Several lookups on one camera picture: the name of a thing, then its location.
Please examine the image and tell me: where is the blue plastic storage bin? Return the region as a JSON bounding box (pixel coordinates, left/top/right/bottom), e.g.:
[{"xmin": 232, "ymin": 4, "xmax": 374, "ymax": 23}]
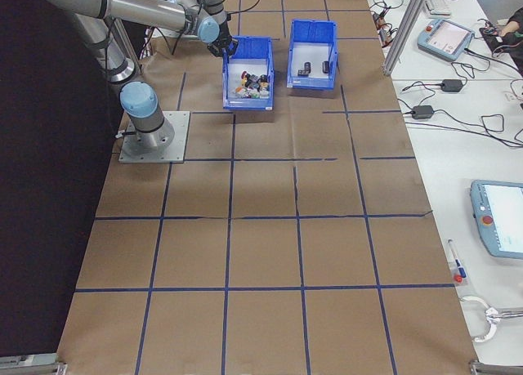
[
  {"xmin": 285, "ymin": 18, "xmax": 340, "ymax": 91},
  {"xmin": 221, "ymin": 35, "xmax": 275, "ymax": 111}
]

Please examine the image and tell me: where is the dark sleeved person forearm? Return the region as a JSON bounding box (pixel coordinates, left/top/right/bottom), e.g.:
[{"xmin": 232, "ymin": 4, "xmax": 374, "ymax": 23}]
[{"xmin": 505, "ymin": 5, "xmax": 523, "ymax": 35}]

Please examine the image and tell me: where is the black power adapter cable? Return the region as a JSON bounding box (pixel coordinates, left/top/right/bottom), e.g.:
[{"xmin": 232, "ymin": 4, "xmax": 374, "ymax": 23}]
[{"xmin": 432, "ymin": 109, "xmax": 523, "ymax": 147}]

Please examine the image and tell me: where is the black teach pendant cable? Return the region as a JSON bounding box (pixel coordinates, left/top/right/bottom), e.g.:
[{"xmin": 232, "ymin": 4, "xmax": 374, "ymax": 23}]
[{"xmin": 464, "ymin": 47, "xmax": 523, "ymax": 74}]

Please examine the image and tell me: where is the white marker pen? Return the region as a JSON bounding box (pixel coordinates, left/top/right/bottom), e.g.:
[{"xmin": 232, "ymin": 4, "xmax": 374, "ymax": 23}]
[{"xmin": 447, "ymin": 239, "xmax": 467, "ymax": 284}]

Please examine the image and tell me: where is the black frame cover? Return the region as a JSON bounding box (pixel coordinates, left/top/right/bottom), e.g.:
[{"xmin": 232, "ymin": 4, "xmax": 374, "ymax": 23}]
[{"xmin": 0, "ymin": 0, "xmax": 127, "ymax": 364}]

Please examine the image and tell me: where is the grey metal corner bracket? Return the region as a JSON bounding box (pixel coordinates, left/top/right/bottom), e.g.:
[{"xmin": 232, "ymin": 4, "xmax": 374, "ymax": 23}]
[
  {"xmin": 0, "ymin": 352, "xmax": 69, "ymax": 375},
  {"xmin": 467, "ymin": 358, "xmax": 523, "ymax": 375}
]

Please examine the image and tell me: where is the white foam bin liner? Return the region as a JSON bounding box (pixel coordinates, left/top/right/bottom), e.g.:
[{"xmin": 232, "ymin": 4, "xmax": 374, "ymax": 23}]
[
  {"xmin": 228, "ymin": 60, "xmax": 271, "ymax": 100},
  {"xmin": 293, "ymin": 42, "xmax": 334, "ymax": 80}
]

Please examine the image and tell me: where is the aluminium extrusion post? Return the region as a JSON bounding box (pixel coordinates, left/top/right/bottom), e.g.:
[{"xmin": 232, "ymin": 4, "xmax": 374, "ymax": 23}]
[{"xmin": 382, "ymin": 0, "xmax": 434, "ymax": 77}]

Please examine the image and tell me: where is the white keyboard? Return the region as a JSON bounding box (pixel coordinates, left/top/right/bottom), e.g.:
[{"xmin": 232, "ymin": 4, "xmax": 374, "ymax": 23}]
[{"xmin": 424, "ymin": 0, "xmax": 453, "ymax": 16}]

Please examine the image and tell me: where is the grey blue teach pendant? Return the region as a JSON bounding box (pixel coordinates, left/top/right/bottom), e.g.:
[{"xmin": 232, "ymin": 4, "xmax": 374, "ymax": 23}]
[
  {"xmin": 416, "ymin": 17, "xmax": 477, "ymax": 64},
  {"xmin": 469, "ymin": 179, "xmax": 523, "ymax": 261}
]

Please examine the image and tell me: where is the silver white hand clamp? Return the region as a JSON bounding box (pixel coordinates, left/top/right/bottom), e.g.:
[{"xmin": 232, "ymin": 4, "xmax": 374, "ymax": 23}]
[{"xmin": 459, "ymin": 295, "xmax": 523, "ymax": 343}]

